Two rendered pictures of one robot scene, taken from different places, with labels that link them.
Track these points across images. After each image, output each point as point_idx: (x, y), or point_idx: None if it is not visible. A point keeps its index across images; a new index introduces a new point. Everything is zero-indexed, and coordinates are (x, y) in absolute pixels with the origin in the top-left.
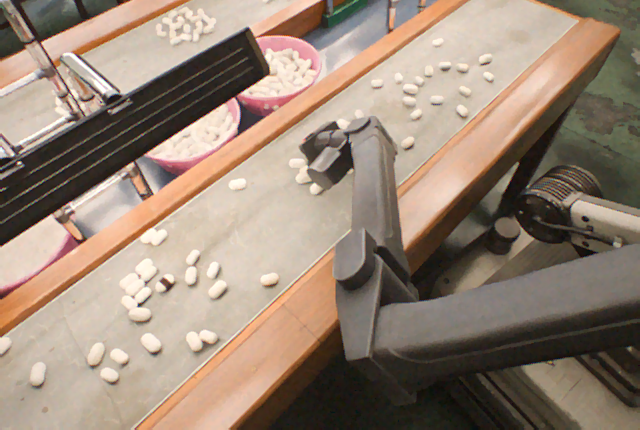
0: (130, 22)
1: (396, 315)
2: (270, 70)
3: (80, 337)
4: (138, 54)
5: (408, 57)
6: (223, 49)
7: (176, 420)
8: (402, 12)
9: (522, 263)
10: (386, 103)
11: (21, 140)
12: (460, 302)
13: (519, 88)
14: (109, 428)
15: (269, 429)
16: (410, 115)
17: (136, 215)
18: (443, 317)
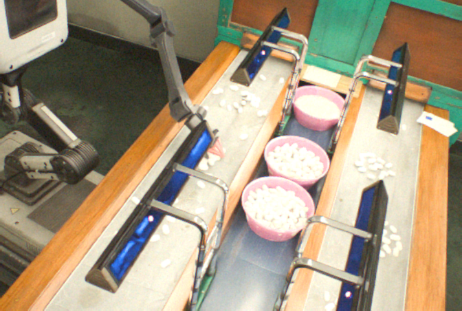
0: (414, 223)
1: (157, 11)
2: (229, 79)
3: (259, 87)
4: None
5: (185, 245)
6: (244, 62)
7: (210, 73)
8: None
9: (75, 207)
10: (188, 200)
11: (371, 140)
12: (146, 5)
13: (96, 219)
14: (229, 73)
15: None
16: None
17: (275, 115)
18: (148, 5)
